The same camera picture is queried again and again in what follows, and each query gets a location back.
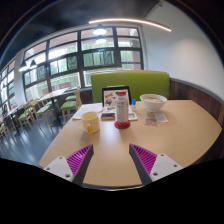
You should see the white receipt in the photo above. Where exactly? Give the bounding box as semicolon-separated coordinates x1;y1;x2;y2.
154;112;169;123

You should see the green-seated wooden chairs group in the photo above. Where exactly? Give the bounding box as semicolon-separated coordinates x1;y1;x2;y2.
0;85;83;138

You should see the clear red-capped drink bottle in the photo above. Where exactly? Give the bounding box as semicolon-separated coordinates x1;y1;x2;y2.
115;90;130;124

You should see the yellow mug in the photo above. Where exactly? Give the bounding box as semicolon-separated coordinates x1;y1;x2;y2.
80;111;101;136

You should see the pendant ceiling lamps group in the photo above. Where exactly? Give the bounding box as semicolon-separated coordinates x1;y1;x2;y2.
18;23;108;73

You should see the curved linear ceiling light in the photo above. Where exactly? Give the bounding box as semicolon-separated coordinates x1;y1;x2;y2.
88;17;173;33

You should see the white bowl of food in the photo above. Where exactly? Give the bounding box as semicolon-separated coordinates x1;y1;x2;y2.
139;93;168;113

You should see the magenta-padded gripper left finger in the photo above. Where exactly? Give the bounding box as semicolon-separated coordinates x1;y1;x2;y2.
43;143;95;187

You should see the green upholstered bench backrest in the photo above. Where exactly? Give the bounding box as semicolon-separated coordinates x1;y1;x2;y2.
90;69;171;104

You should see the rectangular wooden dining table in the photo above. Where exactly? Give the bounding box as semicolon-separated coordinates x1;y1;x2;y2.
38;88;69;126

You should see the black phone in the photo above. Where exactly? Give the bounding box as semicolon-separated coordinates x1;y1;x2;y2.
100;112;116;121

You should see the large black-framed window wall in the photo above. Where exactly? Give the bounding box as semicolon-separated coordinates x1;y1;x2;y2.
0;25;145;111

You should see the black-framed standing menu card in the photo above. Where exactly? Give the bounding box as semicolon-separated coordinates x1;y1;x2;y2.
101;85;132;111

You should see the person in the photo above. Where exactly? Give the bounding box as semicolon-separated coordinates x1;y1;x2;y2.
1;103;11;118

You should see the flat round red coaster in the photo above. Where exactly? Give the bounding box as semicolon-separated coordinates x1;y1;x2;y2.
114;120;132;130

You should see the white printed paper sheet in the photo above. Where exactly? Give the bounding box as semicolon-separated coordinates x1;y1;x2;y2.
72;102;107;121

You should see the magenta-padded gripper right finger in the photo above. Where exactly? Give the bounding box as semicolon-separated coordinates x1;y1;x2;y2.
128;143;184;186

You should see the pink paper card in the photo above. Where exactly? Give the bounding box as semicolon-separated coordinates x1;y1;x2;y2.
144;118;158;128

